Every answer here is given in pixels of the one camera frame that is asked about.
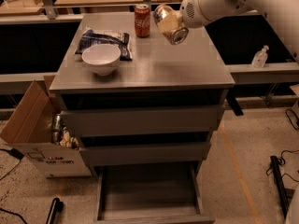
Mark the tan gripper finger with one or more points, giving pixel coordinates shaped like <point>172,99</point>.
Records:
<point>170,21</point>

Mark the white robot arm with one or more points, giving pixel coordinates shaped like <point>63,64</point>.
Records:
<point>281,15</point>

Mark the red cola can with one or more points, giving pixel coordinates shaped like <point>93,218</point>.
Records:
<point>142,20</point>

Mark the grey drawer cabinet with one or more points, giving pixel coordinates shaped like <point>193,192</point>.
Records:
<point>159,75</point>

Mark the grey top drawer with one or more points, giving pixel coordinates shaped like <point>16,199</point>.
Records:
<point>133,121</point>

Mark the grey middle drawer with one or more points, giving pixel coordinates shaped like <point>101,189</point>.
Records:
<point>140,154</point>

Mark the grey open bottom drawer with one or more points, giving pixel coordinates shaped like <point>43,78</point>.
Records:
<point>158,193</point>

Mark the white bowl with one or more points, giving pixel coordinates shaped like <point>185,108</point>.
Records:
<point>102,59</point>

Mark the blue white snack bag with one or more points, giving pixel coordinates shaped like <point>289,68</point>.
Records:
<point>91,38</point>

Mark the cans and wrappers in box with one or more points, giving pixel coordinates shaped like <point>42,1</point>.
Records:
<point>60,134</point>

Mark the black bar on floor right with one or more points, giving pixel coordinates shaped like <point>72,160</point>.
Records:
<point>285,195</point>

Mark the open cardboard box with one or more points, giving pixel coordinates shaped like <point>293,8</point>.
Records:
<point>29,131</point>

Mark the black handle on floor left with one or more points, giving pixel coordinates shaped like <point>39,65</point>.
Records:
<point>56,207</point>

